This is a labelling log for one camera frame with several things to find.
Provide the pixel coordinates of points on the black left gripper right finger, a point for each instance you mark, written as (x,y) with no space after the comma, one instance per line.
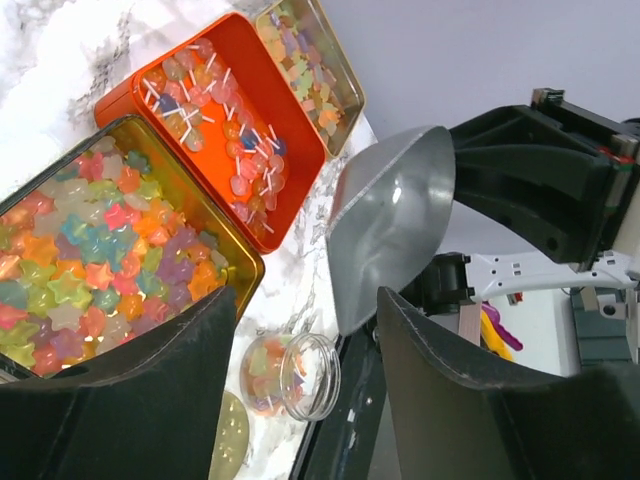
(461,412)

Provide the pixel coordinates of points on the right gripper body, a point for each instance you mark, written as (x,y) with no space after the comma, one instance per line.
(618,229)

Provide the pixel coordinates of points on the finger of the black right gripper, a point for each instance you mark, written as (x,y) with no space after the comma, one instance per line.
(566,230)
(519,138)

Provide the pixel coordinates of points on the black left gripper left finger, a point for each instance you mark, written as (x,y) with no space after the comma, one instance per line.
(147,409)

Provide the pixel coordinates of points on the silver metal scoop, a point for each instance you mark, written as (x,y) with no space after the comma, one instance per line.
(390,212)

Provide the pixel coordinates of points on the dark tin of gummies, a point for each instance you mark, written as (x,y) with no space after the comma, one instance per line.
(112,240)

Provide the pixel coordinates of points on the gold popsicle candy tin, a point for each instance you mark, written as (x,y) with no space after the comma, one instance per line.
(303,45)

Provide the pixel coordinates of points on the orange lollipop tin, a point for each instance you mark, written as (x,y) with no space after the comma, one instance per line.
(226,111)

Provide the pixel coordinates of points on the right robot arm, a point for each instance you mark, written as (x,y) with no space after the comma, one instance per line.
(561,177)

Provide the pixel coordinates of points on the gold jar lid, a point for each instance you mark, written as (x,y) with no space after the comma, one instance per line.
(232,439)

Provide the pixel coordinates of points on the clear glass jar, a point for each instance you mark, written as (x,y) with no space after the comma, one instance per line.
(294,375)

